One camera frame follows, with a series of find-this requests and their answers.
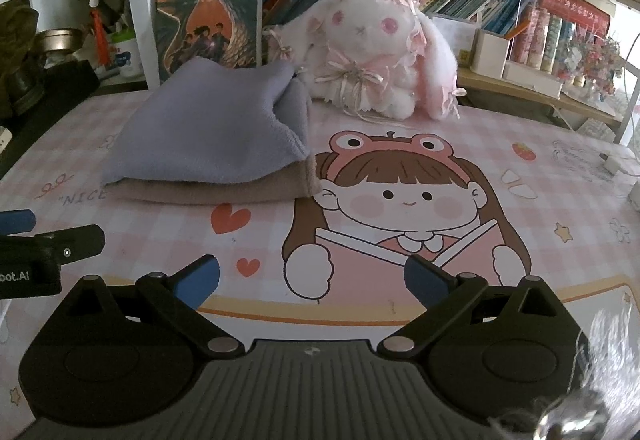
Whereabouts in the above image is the pink flower ornament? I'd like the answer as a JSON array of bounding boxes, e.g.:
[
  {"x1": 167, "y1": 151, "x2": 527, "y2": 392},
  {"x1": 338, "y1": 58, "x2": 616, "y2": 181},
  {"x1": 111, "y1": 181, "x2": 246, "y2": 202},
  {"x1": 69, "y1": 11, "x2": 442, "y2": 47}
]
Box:
[{"x1": 570, "y1": 35, "x2": 624, "y2": 101}]

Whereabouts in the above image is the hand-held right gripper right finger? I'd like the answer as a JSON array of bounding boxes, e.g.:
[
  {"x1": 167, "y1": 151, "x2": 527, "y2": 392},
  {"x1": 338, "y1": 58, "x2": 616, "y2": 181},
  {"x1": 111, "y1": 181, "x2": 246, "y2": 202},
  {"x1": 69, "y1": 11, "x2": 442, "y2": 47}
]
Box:
[{"x1": 377, "y1": 255, "x2": 558, "y2": 355}]

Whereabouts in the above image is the white square desk box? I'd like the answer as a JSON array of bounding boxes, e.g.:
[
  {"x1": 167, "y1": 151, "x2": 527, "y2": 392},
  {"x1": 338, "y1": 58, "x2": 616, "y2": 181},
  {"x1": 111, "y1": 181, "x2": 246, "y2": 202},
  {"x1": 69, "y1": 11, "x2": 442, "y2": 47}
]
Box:
[{"x1": 472, "y1": 27, "x2": 511, "y2": 77}]

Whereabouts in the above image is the metal bowl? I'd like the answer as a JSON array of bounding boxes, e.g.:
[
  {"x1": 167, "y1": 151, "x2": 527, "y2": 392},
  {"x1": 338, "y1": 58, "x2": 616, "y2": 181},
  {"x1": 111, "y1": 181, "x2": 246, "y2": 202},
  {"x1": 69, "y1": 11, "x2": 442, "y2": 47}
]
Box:
[{"x1": 35, "y1": 27, "x2": 84, "y2": 54}]

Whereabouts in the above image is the row of patterned book spines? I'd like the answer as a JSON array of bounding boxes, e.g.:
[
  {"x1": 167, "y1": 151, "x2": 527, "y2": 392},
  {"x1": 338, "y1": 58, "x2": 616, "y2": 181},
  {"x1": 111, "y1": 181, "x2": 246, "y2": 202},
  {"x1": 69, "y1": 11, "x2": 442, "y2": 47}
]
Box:
[{"x1": 512, "y1": 0, "x2": 612, "y2": 76}]

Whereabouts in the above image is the olive green bag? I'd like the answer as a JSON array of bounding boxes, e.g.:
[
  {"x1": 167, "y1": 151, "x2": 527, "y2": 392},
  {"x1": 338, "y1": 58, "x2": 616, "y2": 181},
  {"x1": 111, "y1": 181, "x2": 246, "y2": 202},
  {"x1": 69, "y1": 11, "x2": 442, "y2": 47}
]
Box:
[{"x1": 0, "y1": 2, "x2": 42, "y2": 118}]

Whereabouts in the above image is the white flat box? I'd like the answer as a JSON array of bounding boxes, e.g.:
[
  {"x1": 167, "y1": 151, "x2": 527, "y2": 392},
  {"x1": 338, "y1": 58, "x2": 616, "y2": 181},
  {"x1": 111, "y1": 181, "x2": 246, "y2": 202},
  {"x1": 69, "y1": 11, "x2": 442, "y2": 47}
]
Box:
[{"x1": 502, "y1": 60, "x2": 564, "y2": 99}]

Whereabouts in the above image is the grey and tan towel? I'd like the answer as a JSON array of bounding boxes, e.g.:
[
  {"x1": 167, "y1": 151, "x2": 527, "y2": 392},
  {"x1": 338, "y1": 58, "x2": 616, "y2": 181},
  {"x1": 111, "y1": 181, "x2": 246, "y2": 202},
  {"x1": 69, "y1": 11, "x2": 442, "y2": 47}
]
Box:
[{"x1": 100, "y1": 56, "x2": 321, "y2": 206}]

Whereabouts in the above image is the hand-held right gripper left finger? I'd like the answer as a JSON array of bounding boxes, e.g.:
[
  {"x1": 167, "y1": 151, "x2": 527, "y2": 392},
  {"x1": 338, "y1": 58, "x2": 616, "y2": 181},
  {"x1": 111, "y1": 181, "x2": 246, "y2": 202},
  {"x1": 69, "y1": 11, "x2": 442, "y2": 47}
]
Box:
[{"x1": 64, "y1": 255, "x2": 244, "y2": 356}]

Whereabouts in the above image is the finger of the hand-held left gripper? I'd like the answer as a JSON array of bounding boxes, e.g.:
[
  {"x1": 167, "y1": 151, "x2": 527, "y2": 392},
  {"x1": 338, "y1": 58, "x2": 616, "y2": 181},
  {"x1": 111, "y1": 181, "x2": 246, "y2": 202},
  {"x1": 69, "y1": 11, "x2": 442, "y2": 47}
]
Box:
[
  {"x1": 0, "y1": 224, "x2": 106, "y2": 266},
  {"x1": 0, "y1": 209, "x2": 37, "y2": 235}
]

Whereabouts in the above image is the wooden shelf board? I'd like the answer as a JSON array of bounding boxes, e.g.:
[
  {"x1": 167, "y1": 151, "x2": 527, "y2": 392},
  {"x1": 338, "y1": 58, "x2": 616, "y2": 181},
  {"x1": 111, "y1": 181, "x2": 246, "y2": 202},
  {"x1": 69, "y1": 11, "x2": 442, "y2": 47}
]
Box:
[{"x1": 457, "y1": 67, "x2": 624, "y2": 127}]

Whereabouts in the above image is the red tassel ornament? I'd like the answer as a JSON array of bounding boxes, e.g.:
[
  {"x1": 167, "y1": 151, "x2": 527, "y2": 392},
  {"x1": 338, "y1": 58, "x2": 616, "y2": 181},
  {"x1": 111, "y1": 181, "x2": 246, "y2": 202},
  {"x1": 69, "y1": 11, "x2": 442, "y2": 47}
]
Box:
[{"x1": 88, "y1": 0, "x2": 112, "y2": 71}]

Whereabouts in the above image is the pink white plush bunny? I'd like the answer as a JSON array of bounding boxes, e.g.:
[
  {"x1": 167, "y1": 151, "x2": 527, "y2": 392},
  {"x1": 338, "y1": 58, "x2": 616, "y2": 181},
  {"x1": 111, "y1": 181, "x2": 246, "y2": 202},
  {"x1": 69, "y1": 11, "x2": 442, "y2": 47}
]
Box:
[{"x1": 265, "y1": 0, "x2": 468, "y2": 123}]

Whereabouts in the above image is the large fantasy picture book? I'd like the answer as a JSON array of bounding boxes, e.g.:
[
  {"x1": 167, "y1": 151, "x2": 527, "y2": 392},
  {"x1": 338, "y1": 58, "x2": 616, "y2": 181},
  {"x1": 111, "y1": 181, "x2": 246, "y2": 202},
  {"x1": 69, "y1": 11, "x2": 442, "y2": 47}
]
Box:
[{"x1": 152, "y1": 0, "x2": 265, "y2": 88}]

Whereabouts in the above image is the pink cartoon printed desk mat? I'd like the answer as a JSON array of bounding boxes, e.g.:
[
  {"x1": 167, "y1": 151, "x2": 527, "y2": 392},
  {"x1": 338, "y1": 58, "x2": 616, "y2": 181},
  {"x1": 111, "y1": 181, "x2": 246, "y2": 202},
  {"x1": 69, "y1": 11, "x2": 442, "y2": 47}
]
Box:
[{"x1": 0, "y1": 90, "x2": 640, "y2": 421}]

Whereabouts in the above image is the black cloth pad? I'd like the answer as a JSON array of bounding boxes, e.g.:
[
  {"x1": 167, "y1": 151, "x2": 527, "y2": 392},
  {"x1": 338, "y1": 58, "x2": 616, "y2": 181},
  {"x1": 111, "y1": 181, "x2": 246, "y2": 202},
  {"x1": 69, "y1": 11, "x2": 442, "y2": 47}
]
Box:
[{"x1": 0, "y1": 60, "x2": 101, "y2": 166}]

